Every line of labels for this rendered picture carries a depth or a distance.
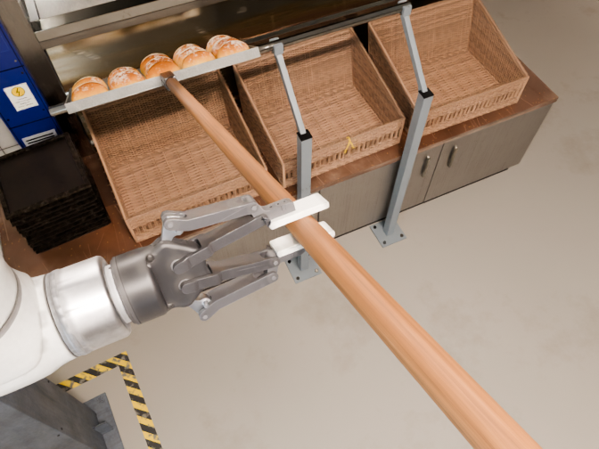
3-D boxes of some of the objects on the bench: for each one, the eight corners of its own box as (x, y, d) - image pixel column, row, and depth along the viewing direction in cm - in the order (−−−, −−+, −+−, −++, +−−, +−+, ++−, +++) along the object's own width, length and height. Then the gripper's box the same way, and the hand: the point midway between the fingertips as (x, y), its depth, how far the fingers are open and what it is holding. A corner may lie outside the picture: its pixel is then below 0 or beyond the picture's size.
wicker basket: (102, 156, 217) (77, 108, 194) (226, 113, 231) (218, 63, 207) (135, 246, 194) (112, 203, 171) (272, 192, 207) (268, 146, 184)
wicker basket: (236, 111, 231) (229, 62, 208) (347, 73, 244) (351, 23, 221) (283, 191, 208) (281, 144, 184) (402, 143, 221) (414, 95, 198)
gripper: (88, 212, 53) (300, 140, 58) (143, 330, 61) (325, 256, 66) (90, 244, 46) (328, 159, 52) (151, 371, 54) (352, 286, 60)
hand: (299, 224), depth 58 cm, fingers closed on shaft, 3 cm apart
